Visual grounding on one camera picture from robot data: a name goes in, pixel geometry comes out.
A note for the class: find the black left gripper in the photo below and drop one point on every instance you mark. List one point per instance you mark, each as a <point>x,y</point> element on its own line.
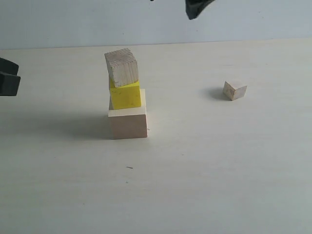
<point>9,79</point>

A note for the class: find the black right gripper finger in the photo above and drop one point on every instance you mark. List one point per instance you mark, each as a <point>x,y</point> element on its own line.
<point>193,8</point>

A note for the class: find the small wooden cube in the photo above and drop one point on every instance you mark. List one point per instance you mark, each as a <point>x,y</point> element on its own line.
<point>234,90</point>

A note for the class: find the medium wooden cube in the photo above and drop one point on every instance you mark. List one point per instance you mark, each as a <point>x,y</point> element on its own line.
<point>122,67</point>

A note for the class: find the yellow cube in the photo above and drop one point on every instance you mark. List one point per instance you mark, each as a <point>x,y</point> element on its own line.
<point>127,96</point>

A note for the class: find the large light wooden cube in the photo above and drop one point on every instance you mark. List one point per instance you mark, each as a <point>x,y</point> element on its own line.
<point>129,123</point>

